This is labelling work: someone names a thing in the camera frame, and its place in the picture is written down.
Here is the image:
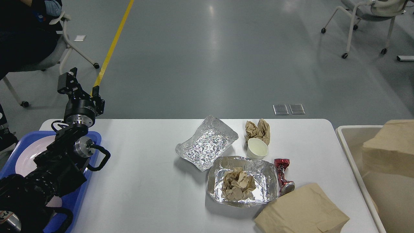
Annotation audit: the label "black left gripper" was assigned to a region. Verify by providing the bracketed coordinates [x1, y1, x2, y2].
[57, 67, 105, 127]

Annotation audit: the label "pink plate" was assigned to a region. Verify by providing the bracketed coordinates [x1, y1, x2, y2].
[15, 136, 55, 176]

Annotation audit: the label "foil tray with paper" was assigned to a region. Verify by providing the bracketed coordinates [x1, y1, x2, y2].
[207, 156, 278, 208]

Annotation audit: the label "brown paper ball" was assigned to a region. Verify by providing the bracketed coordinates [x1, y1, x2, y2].
[221, 168, 256, 202]

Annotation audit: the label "white paper cup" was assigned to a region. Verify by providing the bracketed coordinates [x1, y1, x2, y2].
[247, 138, 268, 160]

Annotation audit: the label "brown paper bag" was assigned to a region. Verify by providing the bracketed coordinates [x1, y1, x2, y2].
[361, 119, 414, 178]
[254, 183, 350, 233]

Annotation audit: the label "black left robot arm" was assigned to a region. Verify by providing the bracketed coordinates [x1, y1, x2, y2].
[0, 67, 111, 233]

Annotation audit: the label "grey office chair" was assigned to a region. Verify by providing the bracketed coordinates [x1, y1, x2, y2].
[3, 12, 100, 108]

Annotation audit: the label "white floor tag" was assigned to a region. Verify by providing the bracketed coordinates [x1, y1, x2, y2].
[73, 35, 86, 42]

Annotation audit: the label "person in black clothes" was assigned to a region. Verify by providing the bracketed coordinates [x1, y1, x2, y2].
[0, 0, 62, 152]

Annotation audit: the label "blue plastic tray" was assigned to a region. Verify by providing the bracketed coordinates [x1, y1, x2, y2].
[1, 131, 102, 233]

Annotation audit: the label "empty crumpled foil tray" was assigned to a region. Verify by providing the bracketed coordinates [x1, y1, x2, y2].
[175, 115, 239, 172]

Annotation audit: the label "small crumpled brown paper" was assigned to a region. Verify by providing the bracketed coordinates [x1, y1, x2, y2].
[245, 118, 271, 146]

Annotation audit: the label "silver floor outlet plates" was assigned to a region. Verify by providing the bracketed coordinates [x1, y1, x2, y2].
[273, 104, 306, 116]

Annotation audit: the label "crushed red soda can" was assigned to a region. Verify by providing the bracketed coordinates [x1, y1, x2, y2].
[274, 158, 295, 196]

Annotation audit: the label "grey chair in background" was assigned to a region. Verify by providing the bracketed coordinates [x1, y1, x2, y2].
[321, 0, 408, 59]

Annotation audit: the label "white object at right edge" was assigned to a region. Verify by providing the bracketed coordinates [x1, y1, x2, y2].
[396, 55, 414, 62]

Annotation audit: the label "beige plastic bin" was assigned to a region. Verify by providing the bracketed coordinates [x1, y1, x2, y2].
[336, 125, 414, 233]

